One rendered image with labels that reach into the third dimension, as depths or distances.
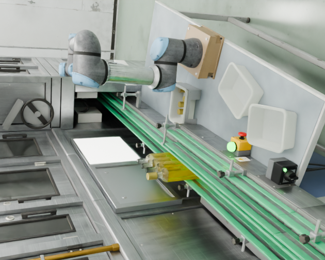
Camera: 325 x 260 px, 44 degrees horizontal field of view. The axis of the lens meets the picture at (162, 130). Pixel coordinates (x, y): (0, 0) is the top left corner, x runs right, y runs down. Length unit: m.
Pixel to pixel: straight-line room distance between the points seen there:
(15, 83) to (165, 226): 1.43
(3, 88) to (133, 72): 1.13
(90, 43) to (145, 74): 0.31
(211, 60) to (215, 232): 0.83
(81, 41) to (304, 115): 0.94
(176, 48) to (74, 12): 3.68
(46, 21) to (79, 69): 3.78
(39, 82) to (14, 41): 2.74
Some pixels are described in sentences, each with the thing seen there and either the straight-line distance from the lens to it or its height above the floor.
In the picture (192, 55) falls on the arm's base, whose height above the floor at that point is 0.89.
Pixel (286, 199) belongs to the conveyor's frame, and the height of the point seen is 0.88.
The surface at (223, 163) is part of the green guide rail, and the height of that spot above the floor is 0.91.
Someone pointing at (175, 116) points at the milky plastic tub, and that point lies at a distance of 2.34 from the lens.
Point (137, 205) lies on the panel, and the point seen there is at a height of 1.21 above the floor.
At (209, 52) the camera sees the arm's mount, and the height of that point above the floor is 0.82.
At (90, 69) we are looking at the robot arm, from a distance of 1.70.
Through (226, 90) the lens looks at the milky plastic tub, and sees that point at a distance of 1.93.
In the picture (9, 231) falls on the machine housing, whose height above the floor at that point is 1.77.
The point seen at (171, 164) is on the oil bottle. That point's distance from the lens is 1.94.
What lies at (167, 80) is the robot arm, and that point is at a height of 1.03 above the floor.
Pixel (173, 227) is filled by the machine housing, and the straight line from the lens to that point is 1.81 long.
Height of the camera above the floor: 1.89
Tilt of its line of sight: 26 degrees down
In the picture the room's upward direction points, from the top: 93 degrees counter-clockwise
